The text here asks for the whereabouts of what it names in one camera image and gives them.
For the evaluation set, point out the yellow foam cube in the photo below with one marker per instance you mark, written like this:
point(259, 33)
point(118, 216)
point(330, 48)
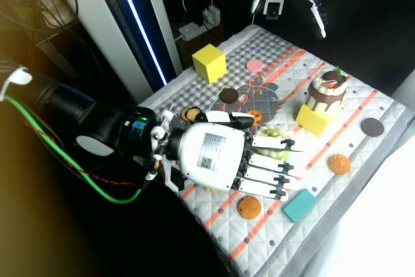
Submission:
point(209, 63)

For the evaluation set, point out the orange swirl cookie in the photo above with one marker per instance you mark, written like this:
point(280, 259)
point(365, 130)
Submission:
point(212, 190)
point(339, 164)

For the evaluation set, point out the plain round biscuit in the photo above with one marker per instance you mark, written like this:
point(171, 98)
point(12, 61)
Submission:
point(188, 115)

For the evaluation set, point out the brown wooden box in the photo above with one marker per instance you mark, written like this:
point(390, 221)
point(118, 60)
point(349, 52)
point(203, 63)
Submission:
point(197, 50)

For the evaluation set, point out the white adapter box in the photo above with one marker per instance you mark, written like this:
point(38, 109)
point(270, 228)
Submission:
point(55, 7)

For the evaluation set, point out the orange pretzel cookie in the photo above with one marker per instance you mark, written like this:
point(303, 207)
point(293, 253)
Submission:
point(257, 115)

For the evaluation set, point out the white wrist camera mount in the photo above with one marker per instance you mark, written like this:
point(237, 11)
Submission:
point(274, 9)

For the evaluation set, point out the brown sandwich cookie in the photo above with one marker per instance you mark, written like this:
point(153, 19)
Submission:
point(229, 95)

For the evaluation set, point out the white power strip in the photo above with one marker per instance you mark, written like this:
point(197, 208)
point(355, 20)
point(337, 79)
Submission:
point(191, 31)

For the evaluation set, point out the white column with blue light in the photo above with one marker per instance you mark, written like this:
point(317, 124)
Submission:
point(97, 14)

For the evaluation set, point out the chocolate chip cookie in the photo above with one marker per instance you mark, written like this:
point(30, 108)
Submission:
point(249, 207)

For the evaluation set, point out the yellow foam cuboid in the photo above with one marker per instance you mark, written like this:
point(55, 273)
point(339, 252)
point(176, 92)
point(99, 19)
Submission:
point(313, 121)

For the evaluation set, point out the white charger plug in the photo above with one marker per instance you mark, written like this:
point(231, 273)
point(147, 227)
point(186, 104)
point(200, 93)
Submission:
point(211, 14)

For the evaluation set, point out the grey quilt with printed bear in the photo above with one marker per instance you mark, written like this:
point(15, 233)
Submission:
point(291, 231)

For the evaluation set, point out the dark round cookie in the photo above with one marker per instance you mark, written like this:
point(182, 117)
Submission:
point(373, 127)

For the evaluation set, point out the teal foam block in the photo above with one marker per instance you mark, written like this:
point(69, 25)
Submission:
point(300, 205)

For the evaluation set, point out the chocolate strawberry toy cake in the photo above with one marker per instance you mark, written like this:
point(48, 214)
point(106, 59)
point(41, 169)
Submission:
point(325, 95)

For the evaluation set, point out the pink sandwich cookie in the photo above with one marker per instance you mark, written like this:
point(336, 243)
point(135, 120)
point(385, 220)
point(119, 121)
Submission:
point(254, 65)

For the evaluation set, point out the green cream toy cake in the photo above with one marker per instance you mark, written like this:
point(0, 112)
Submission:
point(272, 131)

